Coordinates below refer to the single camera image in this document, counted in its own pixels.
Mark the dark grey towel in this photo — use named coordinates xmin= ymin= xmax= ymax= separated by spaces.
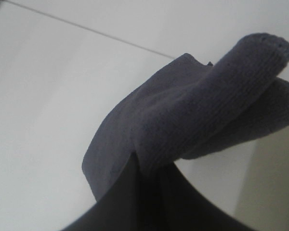
xmin=82 ymin=33 xmax=289 ymax=200

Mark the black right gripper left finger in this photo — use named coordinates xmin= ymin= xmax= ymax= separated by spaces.
xmin=65 ymin=154 xmax=164 ymax=231

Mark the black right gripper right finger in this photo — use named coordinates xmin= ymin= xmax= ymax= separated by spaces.
xmin=158 ymin=162 xmax=239 ymax=231

